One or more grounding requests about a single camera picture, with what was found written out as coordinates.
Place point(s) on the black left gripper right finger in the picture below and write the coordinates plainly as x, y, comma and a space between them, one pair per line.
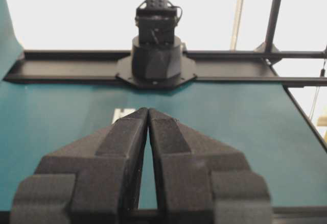
203, 180

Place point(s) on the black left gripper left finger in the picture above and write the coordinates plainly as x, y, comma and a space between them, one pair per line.
91, 180

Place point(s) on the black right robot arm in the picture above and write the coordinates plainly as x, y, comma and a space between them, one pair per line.
156, 60

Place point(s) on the white marker on table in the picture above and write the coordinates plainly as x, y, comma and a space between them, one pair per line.
121, 112

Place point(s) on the black aluminium frame rail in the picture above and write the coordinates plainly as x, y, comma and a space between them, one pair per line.
113, 67

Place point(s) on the black vertical frame post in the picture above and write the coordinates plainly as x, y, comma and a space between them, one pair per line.
267, 46

